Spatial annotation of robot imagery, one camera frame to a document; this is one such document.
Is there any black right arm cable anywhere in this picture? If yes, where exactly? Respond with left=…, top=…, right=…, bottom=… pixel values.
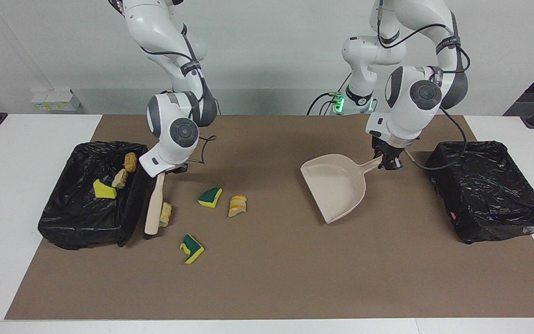
left=139, top=42, right=217, bottom=165

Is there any black left base cable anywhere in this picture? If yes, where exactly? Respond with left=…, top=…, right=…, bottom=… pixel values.
left=307, top=91, right=343, bottom=116

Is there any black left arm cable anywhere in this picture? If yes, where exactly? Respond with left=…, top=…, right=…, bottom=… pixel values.
left=375, top=0, right=471, bottom=171

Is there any sliced bread piece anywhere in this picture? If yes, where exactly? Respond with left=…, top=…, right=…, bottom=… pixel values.
left=229, top=195, right=248, bottom=218

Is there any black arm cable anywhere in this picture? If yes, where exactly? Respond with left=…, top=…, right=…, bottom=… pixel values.
left=139, top=42, right=217, bottom=165
left=375, top=0, right=471, bottom=171

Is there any notched green yellow sponge piece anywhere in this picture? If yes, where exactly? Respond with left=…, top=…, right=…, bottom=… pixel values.
left=179, top=234, right=205, bottom=265

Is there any beige hand brush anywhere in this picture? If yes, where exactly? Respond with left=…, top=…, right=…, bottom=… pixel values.
left=144, top=172, right=167, bottom=240

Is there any black bin with pink patch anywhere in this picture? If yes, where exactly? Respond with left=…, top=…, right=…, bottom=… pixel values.
left=426, top=141, right=534, bottom=244

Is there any black bag-lined bin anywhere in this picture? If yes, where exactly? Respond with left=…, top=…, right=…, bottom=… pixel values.
left=38, top=141, right=153, bottom=250

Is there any white wall outlet box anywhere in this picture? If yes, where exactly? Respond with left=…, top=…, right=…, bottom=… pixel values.
left=32, top=90, right=82, bottom=112

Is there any beige plastic dustpan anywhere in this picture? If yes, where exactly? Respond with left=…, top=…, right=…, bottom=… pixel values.
left=300, top=154, right=384, bottom=225

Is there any brown table mat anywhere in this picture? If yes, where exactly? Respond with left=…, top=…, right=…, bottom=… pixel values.
left=5, top=115, right=534, bottom=321

